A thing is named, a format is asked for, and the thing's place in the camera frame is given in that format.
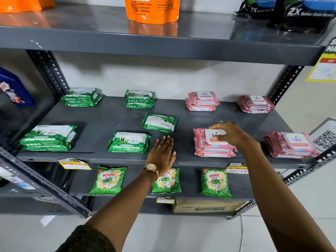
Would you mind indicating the blue plastic bottle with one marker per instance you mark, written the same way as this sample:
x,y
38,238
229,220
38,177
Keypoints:
x,y
14,87

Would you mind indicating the grey neighbouring shelf rack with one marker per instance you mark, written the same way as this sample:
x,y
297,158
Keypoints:
x,y
39,178

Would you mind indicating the pink wet wipes packet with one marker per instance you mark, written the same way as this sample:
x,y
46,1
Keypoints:
x,y
275,143
203,98
202,137
210,155
210,151
291,156
200,108
256,111
256,101

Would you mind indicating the orange refill pouch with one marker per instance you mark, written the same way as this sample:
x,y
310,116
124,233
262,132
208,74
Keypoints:
x,y
18,3
46,1
152,9

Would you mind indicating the white code sign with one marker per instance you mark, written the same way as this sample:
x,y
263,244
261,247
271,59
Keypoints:
x,y
324,139

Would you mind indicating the grey perforated rack frame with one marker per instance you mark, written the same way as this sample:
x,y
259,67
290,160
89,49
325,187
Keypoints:
x,y
309,167

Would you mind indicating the person's right forearm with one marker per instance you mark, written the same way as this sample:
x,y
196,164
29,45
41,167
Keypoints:
x,y
275,194

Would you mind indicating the person's left little finger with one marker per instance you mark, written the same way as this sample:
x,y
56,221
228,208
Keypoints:
x,y
155,146

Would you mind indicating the person's left forearm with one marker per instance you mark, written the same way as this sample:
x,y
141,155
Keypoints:
x,y
126,207

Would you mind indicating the person's left hand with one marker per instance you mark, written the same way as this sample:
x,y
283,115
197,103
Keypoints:
x,y
160,157

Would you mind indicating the yellow shelf price label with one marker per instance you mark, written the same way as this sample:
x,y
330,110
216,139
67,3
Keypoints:
x,y
74,164
237,168
166,200

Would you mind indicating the person's left middle finger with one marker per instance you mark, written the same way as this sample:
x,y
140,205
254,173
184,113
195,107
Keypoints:
x,y
166,144

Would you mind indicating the large yellow price sign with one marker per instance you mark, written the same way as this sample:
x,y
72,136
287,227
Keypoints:
x,y
324,68

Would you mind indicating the rose gold wristwatch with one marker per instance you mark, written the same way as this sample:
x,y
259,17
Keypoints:
x,y
151,169

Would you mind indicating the person's left thumb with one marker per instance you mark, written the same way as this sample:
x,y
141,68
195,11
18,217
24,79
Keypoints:
x,y
173,157

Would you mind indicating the brown cardboard box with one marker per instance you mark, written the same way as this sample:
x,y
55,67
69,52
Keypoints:
x,y
207,206

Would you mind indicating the green detergent powder pouch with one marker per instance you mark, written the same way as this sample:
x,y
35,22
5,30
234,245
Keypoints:
x,y
168,184
108,180
215,182

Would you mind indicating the white packet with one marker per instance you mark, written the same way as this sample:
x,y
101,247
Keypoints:
x,y
15,178

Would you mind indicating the olive green knit sleeve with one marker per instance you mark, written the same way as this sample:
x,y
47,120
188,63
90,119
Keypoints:
x,y
86,240

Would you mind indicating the black detergent pouch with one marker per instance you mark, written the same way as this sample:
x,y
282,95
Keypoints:
x,y
256,7
304,13

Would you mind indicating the person's right hand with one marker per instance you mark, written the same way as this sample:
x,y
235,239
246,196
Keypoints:
x,y
235,135

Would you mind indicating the person's right thumb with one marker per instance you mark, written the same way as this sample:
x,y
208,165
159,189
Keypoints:
x,y
218,137

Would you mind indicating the green wet wipes packet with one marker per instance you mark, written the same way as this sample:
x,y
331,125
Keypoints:
x,y
47,147
128,143
78,93
138,105
81,103
160,123
139,95
47,135

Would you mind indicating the grey metal shelf rack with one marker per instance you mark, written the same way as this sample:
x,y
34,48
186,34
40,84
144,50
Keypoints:
x,y
105,120

